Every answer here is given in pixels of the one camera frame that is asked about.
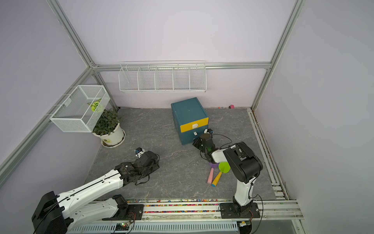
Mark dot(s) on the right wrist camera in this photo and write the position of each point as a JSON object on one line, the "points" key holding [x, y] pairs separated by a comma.
{"points": [[208, 131]]}

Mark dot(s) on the purple toy shovel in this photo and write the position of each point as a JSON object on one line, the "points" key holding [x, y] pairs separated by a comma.
{"points": [[213, 166]]}

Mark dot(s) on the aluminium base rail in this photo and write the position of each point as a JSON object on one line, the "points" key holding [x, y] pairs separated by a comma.
{"points": [[215, 216]]}

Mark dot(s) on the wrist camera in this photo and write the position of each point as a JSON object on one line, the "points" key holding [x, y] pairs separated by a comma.
{"points": [[139, 151], [208, 131]]}

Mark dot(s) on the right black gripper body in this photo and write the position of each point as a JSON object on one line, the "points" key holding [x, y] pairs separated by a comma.
{"points": [[198, 144]]}

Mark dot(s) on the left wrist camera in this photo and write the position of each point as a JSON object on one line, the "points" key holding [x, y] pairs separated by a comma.
{"points": [[139, 151]]}

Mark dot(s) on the teal drawer cabinet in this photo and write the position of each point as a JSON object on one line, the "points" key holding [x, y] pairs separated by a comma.
{"points": [[187, 111]]}

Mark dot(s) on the potted green plant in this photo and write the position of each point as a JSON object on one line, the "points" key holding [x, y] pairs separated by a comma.
{"points": [[108, 129]]}

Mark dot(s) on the teal drawer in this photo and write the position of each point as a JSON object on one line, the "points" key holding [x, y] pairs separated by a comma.
{"points": [[195, 132], [188, 139]]}

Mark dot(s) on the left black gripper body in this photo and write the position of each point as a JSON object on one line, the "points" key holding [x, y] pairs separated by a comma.
{"points": [[148, 171]]}

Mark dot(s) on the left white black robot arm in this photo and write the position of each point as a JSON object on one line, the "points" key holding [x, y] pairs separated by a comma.
{"points": [[59, 214]]}

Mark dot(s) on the green toy shovel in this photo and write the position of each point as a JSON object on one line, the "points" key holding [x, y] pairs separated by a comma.
{"points": [[224, 168]]}

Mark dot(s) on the teal bottom drawer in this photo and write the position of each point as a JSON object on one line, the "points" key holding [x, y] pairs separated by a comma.
{"points": [[188, 139]]}

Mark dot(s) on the white wire basket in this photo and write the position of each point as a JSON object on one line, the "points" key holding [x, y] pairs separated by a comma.
{"points": [[74, 114]]}

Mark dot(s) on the yellow top drawer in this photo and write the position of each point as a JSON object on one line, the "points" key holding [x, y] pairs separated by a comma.
{"points": [[194, 125]]}

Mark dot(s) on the white wire wall shelf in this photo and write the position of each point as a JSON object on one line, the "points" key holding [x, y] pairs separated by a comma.
{"points": [[162, 76]]}

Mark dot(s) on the green leaf toy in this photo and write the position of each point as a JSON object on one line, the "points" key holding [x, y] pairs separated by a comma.
{"points": [[96, 106]]}

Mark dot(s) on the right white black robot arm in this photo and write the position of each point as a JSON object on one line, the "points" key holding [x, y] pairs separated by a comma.
{"points": [[246, 167]]}

